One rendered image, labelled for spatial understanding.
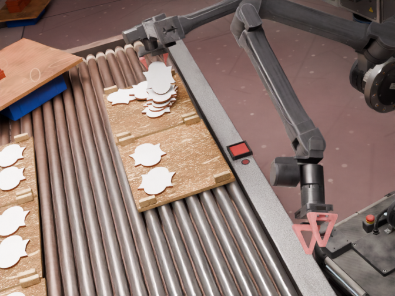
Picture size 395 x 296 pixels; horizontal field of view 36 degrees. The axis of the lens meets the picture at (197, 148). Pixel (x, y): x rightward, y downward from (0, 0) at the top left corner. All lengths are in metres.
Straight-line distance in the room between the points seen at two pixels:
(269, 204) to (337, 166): 1.60
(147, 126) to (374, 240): 1.10
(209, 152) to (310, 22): 0.76
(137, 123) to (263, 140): 1.48
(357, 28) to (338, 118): 2.28
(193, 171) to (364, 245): 0.93
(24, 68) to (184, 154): 1.04
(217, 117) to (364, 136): 1.51
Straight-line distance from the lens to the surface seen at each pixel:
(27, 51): 3.14
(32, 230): 2.17
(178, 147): 2.30
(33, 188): 2.35
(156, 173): 2.19
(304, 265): 1.82
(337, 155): 3.65
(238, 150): 2.24
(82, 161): 2.42
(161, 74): 2.57
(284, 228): 1.93
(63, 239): 2.11
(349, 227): 2.88
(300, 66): 4.54
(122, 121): 2.54
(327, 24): 1.69
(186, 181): 2.14
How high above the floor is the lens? 2.27
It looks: 36 degrees down
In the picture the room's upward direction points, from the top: 13 degrees counter-clockwise
